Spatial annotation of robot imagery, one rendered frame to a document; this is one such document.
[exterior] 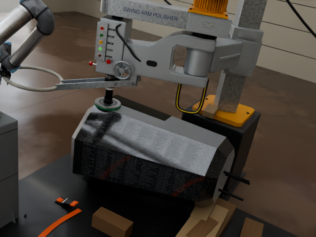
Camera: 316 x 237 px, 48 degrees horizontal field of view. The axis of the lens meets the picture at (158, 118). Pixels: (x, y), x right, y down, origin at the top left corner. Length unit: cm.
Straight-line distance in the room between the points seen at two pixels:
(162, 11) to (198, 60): 44
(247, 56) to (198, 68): 63
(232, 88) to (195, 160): 95
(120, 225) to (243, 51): 173
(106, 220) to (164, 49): 136
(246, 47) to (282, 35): 537
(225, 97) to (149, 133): 91
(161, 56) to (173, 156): 75
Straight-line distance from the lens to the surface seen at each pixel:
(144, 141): 272
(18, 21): 244
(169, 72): 269
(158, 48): 265
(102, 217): 284
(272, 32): 852
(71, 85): 297
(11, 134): 258
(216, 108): 326
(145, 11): 261
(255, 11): 316
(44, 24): 248
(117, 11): 266
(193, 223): 281
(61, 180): 339
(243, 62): 315
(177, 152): 264
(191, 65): 267
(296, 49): 844
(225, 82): 326
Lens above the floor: 202
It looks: 25 degrees down
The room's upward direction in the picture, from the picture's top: 10 degrees clockwise
